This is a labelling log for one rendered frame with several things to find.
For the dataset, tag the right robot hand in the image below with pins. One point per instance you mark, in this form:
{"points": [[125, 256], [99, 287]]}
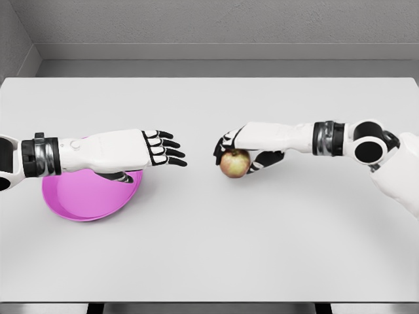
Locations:
{"points": [[258, 139]]}

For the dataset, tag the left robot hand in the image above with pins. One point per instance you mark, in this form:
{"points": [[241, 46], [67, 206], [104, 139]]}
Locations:
{"points": [[124, 148]]}

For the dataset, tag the red-yellow apple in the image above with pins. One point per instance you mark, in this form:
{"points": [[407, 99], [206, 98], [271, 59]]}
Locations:
{"points": [[235, 163]]}

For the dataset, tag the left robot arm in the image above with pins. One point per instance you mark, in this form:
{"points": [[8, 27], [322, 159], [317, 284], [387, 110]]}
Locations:
{"points": [[46, 156]]}

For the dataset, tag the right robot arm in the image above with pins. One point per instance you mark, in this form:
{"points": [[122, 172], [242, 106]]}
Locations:
{"points": [[357, 148]]}

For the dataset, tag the pink plate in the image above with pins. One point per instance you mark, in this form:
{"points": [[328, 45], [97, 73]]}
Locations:
{"points": [[91, 196]]}

